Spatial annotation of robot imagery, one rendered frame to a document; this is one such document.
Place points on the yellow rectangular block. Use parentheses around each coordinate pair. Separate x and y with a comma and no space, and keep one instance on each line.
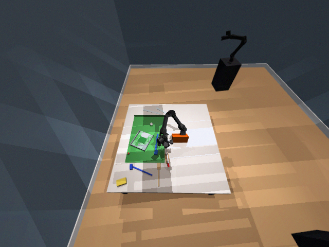
(121,182)

